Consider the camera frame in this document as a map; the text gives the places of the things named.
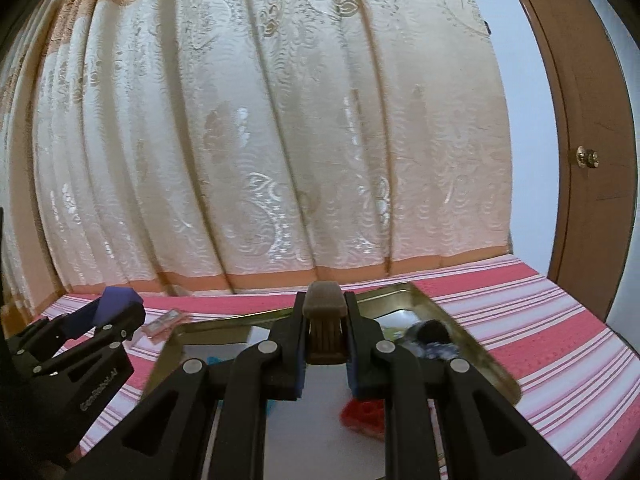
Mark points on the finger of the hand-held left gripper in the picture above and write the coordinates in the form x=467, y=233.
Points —
x=107, y=332
x=55, y=332

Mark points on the red plastic piece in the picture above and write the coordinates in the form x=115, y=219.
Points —
x=365, y=415

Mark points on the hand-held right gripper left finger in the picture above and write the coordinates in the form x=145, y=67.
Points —
x=300, y=375

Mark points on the gold tin box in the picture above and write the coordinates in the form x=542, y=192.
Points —
x=325, y=435

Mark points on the cream floral curtain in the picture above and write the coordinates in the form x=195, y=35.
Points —
x=260, y=125

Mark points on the small pink box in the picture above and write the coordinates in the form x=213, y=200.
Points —
x=162, y=325

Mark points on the small teal plastic piece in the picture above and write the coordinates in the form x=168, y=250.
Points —
x=216, y=360

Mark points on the purple block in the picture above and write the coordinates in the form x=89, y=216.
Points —
x=116, y=304

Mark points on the dark fuzzy scrunchie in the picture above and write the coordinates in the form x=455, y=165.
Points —
x=432, y=334

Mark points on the pink striped bedspread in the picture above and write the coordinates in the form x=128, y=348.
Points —
x=540, y=320

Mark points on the brown wooden door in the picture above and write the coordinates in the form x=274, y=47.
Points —
x=595, y=85

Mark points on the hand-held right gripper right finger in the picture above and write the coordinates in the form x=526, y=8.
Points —
x=353, y=375

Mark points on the brass door knob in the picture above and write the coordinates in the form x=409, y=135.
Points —
x=587, y=156

